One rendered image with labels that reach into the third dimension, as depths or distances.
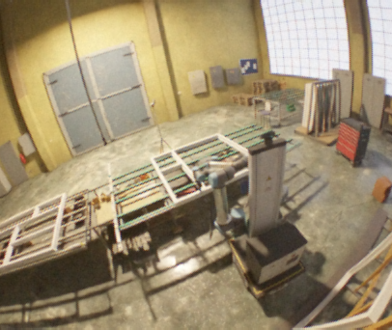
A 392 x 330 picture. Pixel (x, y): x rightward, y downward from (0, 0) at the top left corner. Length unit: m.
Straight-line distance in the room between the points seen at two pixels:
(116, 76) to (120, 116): 1.73
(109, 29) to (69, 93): 3.10
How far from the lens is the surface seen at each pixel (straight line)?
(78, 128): 8.57
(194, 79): 8.98
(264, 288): 2.28
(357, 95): 8.47
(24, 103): 8.77
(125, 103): 8.34
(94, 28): 8.72
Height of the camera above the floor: 2.45
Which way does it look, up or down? 31 degrees down
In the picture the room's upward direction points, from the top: 12 degrees counter-clockwise
